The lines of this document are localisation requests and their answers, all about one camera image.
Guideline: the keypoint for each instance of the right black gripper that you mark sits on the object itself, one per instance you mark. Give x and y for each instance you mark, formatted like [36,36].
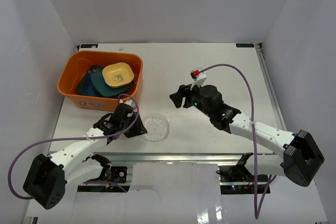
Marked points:
[184,92]

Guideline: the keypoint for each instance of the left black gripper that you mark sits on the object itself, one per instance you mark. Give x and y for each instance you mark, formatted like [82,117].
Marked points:
[134,123]

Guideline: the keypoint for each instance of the clear glass round plate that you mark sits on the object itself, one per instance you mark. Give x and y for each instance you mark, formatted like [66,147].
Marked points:
[157,126]

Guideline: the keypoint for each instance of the yellow square small plate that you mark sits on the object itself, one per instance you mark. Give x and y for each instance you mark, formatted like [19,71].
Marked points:
[118,74]

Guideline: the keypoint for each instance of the teal square large plate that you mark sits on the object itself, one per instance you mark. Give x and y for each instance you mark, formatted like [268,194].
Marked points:
[106,91]

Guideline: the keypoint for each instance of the teal scalloped round plate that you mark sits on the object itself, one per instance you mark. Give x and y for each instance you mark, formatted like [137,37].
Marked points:
[84,87]

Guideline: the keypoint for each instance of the amber black-rimmed square plate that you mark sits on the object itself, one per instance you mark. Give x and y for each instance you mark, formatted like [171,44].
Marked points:
[91,70]

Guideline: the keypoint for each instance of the dark blue leaf plate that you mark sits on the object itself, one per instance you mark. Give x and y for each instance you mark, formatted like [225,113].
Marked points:
[94,92]

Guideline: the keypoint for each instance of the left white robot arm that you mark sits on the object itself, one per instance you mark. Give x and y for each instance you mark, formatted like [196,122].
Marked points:
[50,176]

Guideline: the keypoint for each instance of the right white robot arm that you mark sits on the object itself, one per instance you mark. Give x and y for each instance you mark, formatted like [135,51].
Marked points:
[297,155]

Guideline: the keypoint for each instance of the orange plastic bin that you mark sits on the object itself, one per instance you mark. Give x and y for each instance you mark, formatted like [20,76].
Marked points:
[80,62]

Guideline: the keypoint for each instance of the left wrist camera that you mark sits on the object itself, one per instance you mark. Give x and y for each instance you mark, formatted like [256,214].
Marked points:
[129,102]

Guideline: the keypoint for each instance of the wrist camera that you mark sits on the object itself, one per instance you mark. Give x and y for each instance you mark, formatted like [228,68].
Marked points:
[199,77]
[129,102]

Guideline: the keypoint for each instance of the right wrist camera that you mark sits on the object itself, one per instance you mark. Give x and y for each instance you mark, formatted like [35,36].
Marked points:
[199,77]

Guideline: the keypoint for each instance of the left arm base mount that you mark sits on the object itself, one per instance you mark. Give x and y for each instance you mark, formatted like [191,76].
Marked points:
[105,177]

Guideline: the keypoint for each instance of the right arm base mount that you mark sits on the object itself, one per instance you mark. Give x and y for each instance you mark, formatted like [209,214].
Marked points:
[236,179]

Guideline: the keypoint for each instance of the aluminium table frame rail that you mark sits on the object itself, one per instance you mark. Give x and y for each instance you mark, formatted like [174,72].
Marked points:
[222,158]

